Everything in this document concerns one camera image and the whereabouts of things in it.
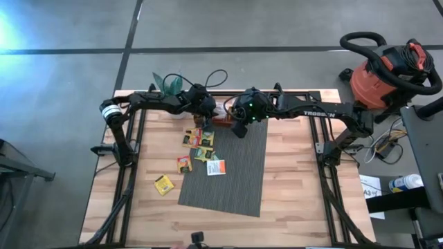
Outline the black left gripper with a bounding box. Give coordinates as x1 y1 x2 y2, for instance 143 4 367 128
186 83 218 129

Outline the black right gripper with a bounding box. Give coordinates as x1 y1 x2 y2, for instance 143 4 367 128
230 89 274 139

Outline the brown wooden tea tray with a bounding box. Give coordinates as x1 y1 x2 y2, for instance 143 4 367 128
193 103 239 128

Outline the orange yellow tea packet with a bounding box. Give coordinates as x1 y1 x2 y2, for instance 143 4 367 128
182 127 203 149

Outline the orange red tea packet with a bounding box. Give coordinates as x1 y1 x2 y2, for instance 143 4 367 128
177 155 193 174

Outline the grey woven placemat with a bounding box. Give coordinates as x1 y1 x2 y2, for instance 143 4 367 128
177 119 269 218

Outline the snake plant in white pot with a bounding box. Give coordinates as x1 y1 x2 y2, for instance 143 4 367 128
152 71 186 120

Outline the orange black shop vacuum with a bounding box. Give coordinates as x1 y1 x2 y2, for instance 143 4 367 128
338 30 443 125

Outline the white paper sheet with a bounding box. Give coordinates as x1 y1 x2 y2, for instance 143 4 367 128
359 174 386 221

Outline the black power adapter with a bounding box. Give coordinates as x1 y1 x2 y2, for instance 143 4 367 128
375 140 397 160

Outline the black bar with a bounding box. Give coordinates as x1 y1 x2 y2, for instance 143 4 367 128
365 186 432 214

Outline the white blue wipes canister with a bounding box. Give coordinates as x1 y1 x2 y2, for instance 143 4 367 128
388 173 424 194

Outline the black metal stand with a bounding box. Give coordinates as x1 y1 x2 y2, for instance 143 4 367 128
0 138 56 249

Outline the dark grey cart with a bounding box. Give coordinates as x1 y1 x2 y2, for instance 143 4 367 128
400 96 443 249

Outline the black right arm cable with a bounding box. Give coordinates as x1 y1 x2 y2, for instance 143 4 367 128
223 93 243 120

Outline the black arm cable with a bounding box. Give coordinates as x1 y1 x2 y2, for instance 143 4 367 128
161 68 229 91
223 93 243 120

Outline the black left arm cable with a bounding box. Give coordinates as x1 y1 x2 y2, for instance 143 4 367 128
161 68 229 91

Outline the black metal rig frame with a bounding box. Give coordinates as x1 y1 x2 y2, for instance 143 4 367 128
79 89 378 248

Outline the black table-level camera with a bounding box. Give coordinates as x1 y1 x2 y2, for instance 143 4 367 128
190 231 206 249

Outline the white yellow cable bundle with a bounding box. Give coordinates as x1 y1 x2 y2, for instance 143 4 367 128
347 117 408 165

